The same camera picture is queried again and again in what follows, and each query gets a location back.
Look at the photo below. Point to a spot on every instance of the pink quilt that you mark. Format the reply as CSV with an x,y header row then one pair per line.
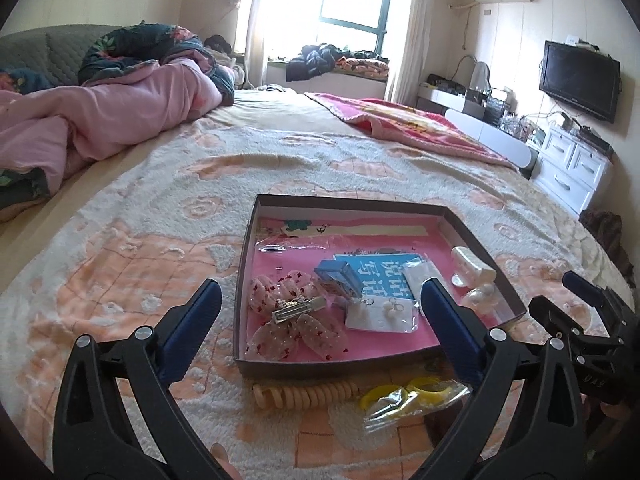
x,y
100,110

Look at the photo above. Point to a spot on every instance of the pink printed blanket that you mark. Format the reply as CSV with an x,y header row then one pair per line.
x,y
415,125

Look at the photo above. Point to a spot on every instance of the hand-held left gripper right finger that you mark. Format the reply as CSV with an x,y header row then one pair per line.
x,y
450,330

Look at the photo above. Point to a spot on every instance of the black wall television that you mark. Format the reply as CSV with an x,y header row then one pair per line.
x,y
580,80

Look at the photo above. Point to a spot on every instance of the small blue box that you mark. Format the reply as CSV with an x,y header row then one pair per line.
x,y
337,277

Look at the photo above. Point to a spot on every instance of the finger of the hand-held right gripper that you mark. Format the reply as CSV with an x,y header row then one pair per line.
x,y
582,285
550,315

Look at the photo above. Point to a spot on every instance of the dark floral quilt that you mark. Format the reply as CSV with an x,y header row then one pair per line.
x,y
130,45

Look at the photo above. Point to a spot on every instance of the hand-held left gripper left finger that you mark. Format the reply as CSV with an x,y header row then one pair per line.
x,y
192,327

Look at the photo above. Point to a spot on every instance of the green padded headboard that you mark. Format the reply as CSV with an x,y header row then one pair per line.
x,y
30,50

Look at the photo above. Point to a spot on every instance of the dark shallow box pink lining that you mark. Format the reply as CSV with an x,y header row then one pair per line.
x,y
280,340

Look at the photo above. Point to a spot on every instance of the small white clear bag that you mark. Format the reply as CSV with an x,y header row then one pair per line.
x,y
422,275

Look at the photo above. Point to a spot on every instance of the brown furry cloth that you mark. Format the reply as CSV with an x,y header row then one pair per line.
x,y
607,240

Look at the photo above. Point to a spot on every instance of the dark jacket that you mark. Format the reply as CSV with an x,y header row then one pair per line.
x,y
312,62

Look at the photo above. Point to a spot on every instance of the dotted sheer bow hair clip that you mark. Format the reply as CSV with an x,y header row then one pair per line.
x,y
295,325

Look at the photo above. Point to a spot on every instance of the black set-top box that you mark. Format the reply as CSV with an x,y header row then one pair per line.
x,y
595,140

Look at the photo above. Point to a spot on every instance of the white and grey desk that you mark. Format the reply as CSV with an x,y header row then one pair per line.
x,y
480,130

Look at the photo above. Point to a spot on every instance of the clear bag of hairpins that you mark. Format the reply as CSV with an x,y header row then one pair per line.
x,y
285,249

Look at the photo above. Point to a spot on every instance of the sheer white curtain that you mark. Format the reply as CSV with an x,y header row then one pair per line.
x,y
252,25
412,30

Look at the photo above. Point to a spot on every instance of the blue printed card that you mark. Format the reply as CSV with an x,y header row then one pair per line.
x,y
380,272

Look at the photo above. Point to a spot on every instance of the person's left hand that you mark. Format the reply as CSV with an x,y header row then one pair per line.
x,y
225,462

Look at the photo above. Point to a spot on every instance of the red floral blanket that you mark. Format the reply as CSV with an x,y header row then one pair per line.
x,y
362,66

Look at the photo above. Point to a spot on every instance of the white drawer cabinet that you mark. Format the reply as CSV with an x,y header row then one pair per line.
x,y
570,170

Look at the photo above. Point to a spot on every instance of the person's right hand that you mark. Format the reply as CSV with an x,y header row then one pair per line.
x,y
622,412

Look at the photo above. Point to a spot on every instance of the pearl earrings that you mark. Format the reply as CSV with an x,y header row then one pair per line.
x,y
480,296

